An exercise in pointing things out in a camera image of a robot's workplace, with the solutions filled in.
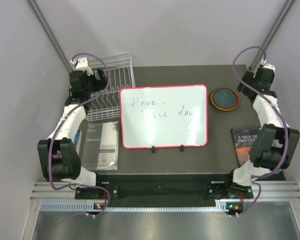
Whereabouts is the teal blue plate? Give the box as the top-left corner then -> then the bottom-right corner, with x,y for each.
212,88 -> 239,109

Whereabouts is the orange plate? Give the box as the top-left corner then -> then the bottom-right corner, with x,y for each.
209,87 -> 240,112

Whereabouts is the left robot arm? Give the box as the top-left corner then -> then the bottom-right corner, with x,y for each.
37,68 -> 110,199

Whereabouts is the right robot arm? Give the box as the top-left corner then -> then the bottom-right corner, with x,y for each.
223,64 -> 300,198

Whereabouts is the blue book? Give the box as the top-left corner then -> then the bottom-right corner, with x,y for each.
73,129 -> 82,154

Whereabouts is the grey setup guide booklet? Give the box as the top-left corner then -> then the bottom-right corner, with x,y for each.
81,121 -> 120,171

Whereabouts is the Tale of Two Cities book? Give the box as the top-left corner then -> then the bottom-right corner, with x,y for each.
230,127 -> 260,167

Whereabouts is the red-framed whiteboard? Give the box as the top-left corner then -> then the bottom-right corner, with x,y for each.
119,84 -> 209,149

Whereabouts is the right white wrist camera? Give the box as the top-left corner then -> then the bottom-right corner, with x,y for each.
260,62 -> 276,72

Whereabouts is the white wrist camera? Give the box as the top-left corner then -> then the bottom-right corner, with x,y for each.
70,57 -> 94,76
260,62 -> 276,72

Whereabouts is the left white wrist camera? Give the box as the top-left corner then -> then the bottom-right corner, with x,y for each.
70,57 -> 94,76

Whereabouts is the white wire dish rack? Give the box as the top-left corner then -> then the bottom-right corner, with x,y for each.
85,52 -> 136,122

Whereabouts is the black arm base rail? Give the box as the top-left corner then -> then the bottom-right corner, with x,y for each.
74,173 -> 257,201

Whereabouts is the grey slotted cable duct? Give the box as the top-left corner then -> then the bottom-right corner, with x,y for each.
40,201 -> 240,213

